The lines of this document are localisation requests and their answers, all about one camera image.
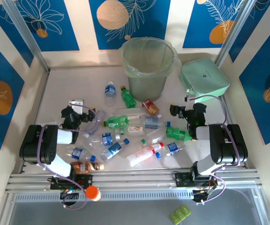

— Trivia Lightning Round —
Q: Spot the purple tinted clear bottle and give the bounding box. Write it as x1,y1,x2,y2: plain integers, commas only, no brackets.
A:
82,109,108,138

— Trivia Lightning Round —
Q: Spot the crushed green plastic bottle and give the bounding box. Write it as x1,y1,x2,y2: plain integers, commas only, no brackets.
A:
165,126,193,142

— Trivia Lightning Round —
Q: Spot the blue label bottle white cap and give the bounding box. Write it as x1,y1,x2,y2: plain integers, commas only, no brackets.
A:
104,81,116,106

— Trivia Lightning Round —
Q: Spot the red label tea bottle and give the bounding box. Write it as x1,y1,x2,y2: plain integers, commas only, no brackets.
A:
141,98,163,118

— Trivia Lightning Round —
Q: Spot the clear bottle pale blue label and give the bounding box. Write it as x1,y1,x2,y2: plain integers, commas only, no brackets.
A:
142,116,172,130

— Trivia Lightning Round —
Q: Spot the clear capless blue label bottle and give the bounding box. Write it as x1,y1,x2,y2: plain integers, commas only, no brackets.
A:
88,132,116,147

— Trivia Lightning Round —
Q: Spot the green soda bottle yellow cap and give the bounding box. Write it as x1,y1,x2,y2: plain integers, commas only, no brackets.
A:
120,85,137,109
102,115,131,129

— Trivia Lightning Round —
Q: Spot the clear long plastic bottle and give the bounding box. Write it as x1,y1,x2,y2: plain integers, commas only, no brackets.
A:
117,107,147,120

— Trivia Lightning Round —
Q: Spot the clear bottle crane picture label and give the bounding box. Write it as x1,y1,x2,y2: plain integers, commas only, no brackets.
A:
115,126,145,142

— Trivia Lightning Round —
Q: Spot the brown coffee drink bottle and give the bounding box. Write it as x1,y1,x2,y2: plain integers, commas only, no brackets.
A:
70,161,105,175

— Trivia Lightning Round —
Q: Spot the white bottle red label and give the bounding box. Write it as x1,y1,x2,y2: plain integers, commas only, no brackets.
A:
127,142,165,168

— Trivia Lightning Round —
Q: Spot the grey translucent plastic bin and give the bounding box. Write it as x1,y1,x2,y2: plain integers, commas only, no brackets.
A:
123,38,175,103

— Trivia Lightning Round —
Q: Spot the green plastic bin liner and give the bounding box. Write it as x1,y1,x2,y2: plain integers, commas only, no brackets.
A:
118,37,182,78

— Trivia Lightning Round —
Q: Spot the mint green zip case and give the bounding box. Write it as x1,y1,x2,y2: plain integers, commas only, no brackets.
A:
179,58,231,103

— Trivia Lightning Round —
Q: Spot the left base wiring bundle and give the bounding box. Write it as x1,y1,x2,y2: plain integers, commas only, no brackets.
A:
59,186,79,203

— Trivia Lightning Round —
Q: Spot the base wiring bundle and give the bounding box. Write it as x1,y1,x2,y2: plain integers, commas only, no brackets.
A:
59,186,79,203
192,180,224,203

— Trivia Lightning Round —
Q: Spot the right base wiring bundle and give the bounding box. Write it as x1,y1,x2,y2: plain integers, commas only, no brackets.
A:
192,180,224,203

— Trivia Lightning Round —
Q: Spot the jar with orange lid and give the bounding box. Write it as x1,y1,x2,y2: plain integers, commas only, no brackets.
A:
85,186,102,202

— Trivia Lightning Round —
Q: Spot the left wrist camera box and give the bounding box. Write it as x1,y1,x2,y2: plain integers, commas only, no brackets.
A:
68,99,85,115

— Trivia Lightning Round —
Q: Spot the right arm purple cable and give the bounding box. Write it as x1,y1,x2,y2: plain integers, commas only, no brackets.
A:
190,95,242,205

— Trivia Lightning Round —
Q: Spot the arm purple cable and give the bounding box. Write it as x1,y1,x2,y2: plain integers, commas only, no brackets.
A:
190,95,242,205
36,100,101,211

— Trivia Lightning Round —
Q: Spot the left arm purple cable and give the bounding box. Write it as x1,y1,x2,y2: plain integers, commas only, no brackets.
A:
36,100,101,211

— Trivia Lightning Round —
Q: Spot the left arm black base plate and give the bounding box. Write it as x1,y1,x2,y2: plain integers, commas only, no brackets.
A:
50,174,94,190

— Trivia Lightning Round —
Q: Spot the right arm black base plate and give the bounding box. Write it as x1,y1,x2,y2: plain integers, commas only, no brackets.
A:
174,172,219,188

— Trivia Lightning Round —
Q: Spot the long aluminium table rail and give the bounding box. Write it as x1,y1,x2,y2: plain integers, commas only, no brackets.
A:
5,167,263,191

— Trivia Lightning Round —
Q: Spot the aluminium frame post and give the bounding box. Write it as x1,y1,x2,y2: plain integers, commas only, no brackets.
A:
214,0,254,68
1,0,51,74

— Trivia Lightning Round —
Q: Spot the slotted grey cable duct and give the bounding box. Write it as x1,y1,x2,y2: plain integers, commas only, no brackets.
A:
14,190,196,203

